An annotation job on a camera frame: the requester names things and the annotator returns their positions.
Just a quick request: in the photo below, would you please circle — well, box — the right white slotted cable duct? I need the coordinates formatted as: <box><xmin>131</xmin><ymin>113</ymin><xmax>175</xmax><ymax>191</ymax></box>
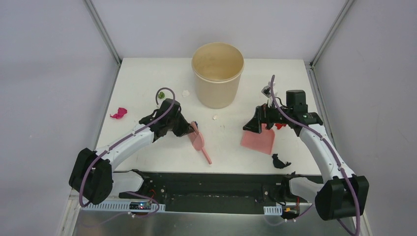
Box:
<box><xmin>263</xmin><ymin>205</ymin><xmax>283</xmax><ymax>216</ymax></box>

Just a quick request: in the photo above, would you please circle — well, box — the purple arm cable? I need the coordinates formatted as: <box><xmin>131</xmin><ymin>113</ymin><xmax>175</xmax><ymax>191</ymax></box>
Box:
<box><xmin>79</xmin><ymin>87</ymin><xmax>177</xmax><ymax>208</ymax></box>
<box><xmin>269</xmin><ymin>75</ymin><xmax>361</xmax><ymax>236</ymax></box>

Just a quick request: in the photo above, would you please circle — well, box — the black paper scrap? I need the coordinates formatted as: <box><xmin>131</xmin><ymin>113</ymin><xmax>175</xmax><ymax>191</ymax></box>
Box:
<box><xmin>272</xmin><ymin>153</ymin><xmax>292</xmax><ymax>169</ymax></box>

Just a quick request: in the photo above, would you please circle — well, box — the beige paper bucket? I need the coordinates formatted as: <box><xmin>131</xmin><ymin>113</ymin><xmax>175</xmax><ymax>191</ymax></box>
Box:
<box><xmin>191</xmin><ymin>42</ymin><xmax>244</xmax><ymax>109</ymax></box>

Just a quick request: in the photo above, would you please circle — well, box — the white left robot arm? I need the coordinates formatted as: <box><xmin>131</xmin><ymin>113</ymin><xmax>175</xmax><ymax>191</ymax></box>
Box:
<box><xmin>69</xmin><ymin>98</ymin><xmax>195</xmax><ymax>205</ymax></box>

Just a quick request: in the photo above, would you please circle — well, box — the left white slotted cable duct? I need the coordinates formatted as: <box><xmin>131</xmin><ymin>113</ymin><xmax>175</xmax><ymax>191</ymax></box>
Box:
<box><xmin>84</xmin><ymin>200</ymin><xmax>166</xmax><ymax>213</ymax></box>

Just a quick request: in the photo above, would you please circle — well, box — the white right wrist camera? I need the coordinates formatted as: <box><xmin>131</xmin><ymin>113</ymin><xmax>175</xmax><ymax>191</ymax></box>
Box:
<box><xmin>261</xmin><ymin>82</ymin><xmax>277</xmax><ymax>107</ymax></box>

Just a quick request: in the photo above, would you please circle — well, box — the pink hand brush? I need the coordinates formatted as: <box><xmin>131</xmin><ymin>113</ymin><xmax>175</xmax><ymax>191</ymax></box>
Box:
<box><xmin>187</xmin><ymin>121</ymin><xmax>212</xmax><ymax>165</ymax></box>

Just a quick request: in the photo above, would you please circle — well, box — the red paper scrap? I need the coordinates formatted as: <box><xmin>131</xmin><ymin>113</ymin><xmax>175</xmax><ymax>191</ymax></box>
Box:
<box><xmin>274</xmin><ymin>123</ymin><xmax>287</xmax><ymax>130</ymax></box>

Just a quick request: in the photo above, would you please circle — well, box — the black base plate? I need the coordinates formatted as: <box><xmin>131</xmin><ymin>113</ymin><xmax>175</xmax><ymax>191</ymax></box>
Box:
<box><xmin>119</xmin><ymin>170</ymin><xmax>319</xmax><ymax>216</ymax></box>

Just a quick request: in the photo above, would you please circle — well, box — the pink dustpan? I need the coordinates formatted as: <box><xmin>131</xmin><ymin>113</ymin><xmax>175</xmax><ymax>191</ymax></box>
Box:
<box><xmin>240</xmin><ymin>124</ymin><xmax>275</xmax><ymax>155</ymax></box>

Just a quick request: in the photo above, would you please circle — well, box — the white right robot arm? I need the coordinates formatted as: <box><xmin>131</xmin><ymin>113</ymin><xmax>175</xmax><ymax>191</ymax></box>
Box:
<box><xmin>243</xmin><ymin>87</ymin><xmax>369</xmax><ymax>221</ymax></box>

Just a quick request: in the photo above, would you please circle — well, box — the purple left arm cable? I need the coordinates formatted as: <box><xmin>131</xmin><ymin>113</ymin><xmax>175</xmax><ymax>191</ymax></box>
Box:
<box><xmin>79</xmin><ymin>87</ymin><xmax>177</xmax><ymax>208</ymax></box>

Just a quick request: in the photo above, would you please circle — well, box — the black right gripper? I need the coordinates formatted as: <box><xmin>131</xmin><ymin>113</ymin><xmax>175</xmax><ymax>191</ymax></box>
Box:
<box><xmin>242</xmin><ymin>99</ymin><xmax>292</xmax><ymax>134</ymax></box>

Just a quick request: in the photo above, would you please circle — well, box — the white slotted cable duct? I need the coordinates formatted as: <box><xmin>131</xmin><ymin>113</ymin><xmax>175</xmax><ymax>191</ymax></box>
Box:
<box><xmin>84</xmin><ymin>200</ymin><xmax>166</xmax><ymax>213</ymax></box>
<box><xmin>263</xmin><ymin>205</ymin><xmax>283</xmax><ymax>216</ymax></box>

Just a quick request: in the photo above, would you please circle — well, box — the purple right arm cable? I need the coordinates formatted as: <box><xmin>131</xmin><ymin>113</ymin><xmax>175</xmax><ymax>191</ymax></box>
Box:
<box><xmin>269</xmin><ymin>75</ymin><xmax>361</xmax><ymax>236</ymax></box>

